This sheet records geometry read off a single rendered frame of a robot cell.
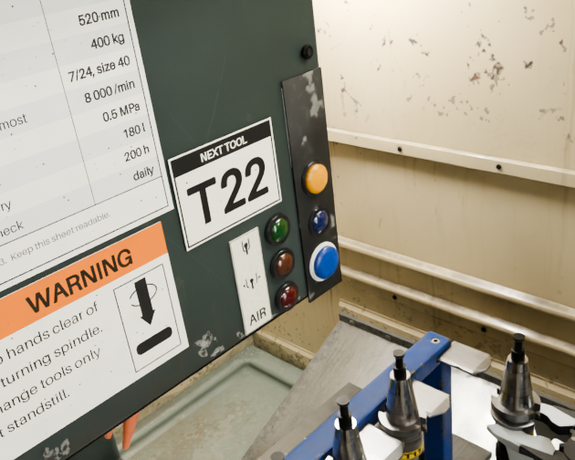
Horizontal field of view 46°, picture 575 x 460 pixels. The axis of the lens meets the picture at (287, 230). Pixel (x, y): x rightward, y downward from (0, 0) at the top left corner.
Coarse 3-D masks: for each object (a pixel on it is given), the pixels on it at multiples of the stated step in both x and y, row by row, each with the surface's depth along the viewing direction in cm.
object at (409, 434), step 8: (384, 416) 90; (424, 416) 90; (384, 424) 89; (392, 424) 89; (416, 424) 88; (424, 424) 91; (392, 432) 88; (400, 432) 88; (408, 432) 88; (416, 432) 88; (424, 432) 90; (408, 440) 89; (416, 440) 89
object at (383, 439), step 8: (368, 424) 91; (360, 432) 90; (368, 432) 90; (376, 432) 89; (384, 432) 89; (368, 440) 88; (376, 440) 88; (384, 440) 88; (392, 440) 88; (400, 440) 88; (368, 448) 87; (376, 448) 87; (384, 448) 87; (392, 448) 86; (400, 448) 86; (376, 456) 86; (384, 456) 85; (392, 456) 85; (400, 456) 85
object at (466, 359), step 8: (456, 344) 104; (448, 352) 102; (456, 352) 102; (464, 352) 102; (472, 352) 102; (480, 352) 101; (440, 360) 101; (448, 360) 101; (456, 360) 101; (464, 360) 100; (472, 360) 100; (480, 360) 100; (488, 360) 100; (456, 368) 100; (464, 368) 99; (472, 368) 98; (480, 368) 98; (488, 368) 99
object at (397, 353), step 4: (392, 352) 86; (396, 352) 86; (400, 352) 86; (404, 352) 86; (396, 356) 85; (400, 356) 85; (396, 360) 86; (400, 360) 86; (396, 364) 86; (400, 364) 86; (404, 364) 87; (396, 368) 86; (400, 368) 86; (404, 368) 86; (396, 372) 86; (400, 372) 86; (404, 372) 86; (396, 376) 87; (400, 376) 86; (404, 376) 87
